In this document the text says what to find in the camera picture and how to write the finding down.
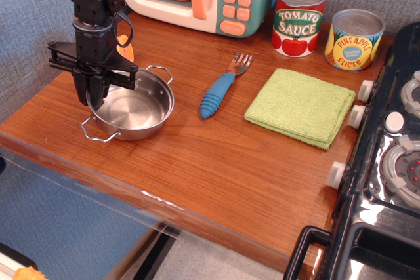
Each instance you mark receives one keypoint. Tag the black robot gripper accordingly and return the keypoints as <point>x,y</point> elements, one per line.
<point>94,53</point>

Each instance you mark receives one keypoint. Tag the stainless steel pot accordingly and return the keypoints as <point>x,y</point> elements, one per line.
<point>135,114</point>

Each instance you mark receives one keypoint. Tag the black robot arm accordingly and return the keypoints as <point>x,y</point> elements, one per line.
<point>96,12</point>

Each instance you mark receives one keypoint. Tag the orange half toy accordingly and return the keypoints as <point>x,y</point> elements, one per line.
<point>126,52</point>

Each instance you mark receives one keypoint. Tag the orange object bottom left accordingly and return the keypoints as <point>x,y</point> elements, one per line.
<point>28,273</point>

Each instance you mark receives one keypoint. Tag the green folded cloth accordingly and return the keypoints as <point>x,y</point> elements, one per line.
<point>301,107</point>

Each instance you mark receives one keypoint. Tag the tomato sauce can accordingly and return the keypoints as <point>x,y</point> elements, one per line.
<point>296,26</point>

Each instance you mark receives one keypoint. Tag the white stove knob lower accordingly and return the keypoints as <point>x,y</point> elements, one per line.
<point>336,174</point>

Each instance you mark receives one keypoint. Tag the white stove knob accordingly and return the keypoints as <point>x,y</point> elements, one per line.
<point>365,90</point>
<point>356,116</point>
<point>336,174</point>

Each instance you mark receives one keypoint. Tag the pineapple slices can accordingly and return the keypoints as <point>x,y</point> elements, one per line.
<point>354,38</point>

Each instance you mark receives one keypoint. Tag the white stove knob middle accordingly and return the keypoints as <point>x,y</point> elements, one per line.
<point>356,116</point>

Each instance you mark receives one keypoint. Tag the white stove knob upper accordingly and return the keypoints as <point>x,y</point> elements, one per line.
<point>365,90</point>

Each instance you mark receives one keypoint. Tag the black toy stove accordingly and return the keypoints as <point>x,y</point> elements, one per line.
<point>375,233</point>

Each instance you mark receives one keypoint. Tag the blue handled fork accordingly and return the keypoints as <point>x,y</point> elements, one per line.
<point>213,98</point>

